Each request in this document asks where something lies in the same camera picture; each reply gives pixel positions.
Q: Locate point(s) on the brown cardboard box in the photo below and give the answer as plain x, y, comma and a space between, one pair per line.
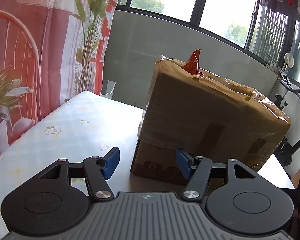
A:
205, 115

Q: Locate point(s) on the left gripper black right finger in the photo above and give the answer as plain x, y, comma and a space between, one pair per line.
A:
199, 170

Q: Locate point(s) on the red patterned curtain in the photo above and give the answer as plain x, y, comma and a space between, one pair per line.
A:
50, 51

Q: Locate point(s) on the black metal window frame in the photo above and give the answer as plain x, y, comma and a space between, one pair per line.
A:
261, 30

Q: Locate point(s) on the floral checked tablecloth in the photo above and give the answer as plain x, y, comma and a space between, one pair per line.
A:
85, 126

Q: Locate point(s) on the red snack packet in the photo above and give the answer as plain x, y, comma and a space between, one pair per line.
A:
192, 65

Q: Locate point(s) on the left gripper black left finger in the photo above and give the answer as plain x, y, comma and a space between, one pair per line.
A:
55, 180

